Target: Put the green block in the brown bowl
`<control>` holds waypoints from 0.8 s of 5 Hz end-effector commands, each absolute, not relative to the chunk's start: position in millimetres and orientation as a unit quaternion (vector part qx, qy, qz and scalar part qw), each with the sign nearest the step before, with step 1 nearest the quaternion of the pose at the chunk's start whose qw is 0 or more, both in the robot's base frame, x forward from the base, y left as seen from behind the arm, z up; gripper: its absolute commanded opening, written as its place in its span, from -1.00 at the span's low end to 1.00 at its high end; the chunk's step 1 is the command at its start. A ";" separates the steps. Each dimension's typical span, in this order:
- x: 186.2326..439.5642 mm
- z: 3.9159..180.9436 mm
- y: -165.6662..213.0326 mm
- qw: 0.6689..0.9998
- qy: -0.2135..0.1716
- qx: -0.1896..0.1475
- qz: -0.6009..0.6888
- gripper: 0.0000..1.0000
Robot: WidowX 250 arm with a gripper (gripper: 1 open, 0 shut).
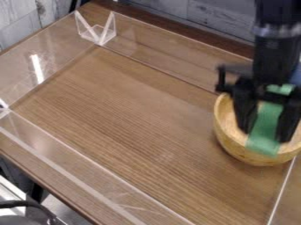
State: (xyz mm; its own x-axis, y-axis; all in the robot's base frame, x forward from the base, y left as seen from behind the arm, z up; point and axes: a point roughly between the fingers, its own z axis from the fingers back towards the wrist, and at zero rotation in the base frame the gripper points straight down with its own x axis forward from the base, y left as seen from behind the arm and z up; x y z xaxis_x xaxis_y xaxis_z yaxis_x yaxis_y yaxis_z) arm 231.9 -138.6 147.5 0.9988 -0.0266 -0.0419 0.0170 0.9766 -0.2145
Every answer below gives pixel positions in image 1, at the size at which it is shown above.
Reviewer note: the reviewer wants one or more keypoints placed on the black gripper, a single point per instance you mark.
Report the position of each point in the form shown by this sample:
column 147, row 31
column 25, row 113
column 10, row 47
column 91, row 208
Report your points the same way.
column 244, row 81

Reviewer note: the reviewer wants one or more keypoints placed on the clear acrylic tray wall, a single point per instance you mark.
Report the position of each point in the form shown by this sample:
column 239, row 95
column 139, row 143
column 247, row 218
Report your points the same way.
column 109, row 125

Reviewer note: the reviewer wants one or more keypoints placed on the green rectangular block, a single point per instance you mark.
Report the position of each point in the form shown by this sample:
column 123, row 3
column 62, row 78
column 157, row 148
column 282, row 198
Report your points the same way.
column 260, row 139

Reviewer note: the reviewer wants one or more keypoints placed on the light wooden bowl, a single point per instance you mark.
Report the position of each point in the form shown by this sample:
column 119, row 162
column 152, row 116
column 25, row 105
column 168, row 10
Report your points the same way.
column 232, row 140

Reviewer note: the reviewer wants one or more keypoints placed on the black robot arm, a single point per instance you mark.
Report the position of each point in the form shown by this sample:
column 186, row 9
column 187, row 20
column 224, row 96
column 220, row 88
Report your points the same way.
column 278, row 21

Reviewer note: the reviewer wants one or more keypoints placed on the clear acrylic corner bracket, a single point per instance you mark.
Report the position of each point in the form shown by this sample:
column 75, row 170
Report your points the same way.
column 95, row 33

